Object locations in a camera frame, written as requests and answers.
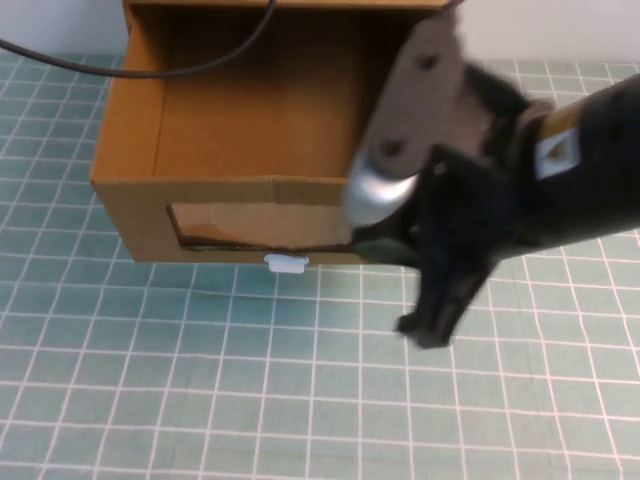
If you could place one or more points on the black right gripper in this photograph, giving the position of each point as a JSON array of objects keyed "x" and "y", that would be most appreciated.
[{"x": 465, "y": 225}]

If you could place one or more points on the cardboard drawer with window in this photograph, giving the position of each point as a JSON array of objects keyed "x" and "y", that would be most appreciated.
[{"x": 130, "y": 220}]

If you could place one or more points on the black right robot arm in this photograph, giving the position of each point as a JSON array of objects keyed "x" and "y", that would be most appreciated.
[{"x": 595, "y": 165}]

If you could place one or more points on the green white-grid tablecloth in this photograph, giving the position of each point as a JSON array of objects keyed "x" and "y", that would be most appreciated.
[{"x": 200, "y": 390}]

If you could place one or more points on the cardboard drawer shell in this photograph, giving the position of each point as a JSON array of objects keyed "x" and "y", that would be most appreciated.
[{"x": 200, "y": 2}]

